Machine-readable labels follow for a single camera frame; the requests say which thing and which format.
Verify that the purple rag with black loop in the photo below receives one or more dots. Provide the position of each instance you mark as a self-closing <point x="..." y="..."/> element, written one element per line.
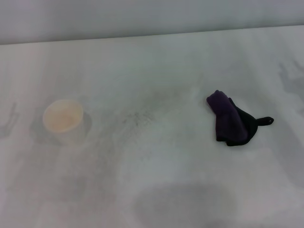
<point x="228" y="118"/>

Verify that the white paper cup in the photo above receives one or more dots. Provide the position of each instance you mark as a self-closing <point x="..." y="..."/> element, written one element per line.
<point x="63" y="117"/>

